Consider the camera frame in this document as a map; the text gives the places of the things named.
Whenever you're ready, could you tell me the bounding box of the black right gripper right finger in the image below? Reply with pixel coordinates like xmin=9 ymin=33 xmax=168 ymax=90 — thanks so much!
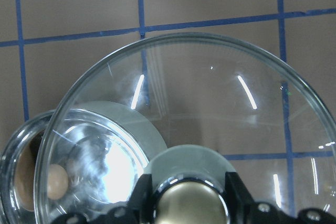
xmin=225 ymin=172 xmax=258 ymax=223

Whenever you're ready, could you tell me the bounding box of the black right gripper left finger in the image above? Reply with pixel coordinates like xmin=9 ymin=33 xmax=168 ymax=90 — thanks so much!
xmin=127 ymin=174 xmax=153 ymax=223

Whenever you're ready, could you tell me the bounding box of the light green steel pot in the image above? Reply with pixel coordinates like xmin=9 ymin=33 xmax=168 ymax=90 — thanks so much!
xmin=1 ymin=101 xmax=166 ymax=223

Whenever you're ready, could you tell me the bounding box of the beige egg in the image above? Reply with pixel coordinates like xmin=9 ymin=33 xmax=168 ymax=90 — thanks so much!
xmin=47 ymin=164 xmax=69 ymax=200

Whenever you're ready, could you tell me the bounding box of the glass pot lid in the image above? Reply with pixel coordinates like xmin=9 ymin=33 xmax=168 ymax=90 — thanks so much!
xmin=34 ymin=33 xmax=335 ymax=223

